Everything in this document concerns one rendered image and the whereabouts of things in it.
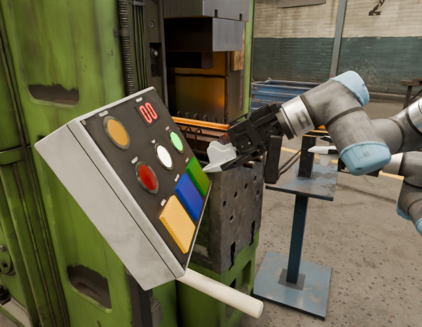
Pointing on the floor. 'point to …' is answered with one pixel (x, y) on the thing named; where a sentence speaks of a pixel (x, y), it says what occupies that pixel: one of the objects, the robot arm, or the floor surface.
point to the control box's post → (139, 303)
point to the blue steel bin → (276, 92)
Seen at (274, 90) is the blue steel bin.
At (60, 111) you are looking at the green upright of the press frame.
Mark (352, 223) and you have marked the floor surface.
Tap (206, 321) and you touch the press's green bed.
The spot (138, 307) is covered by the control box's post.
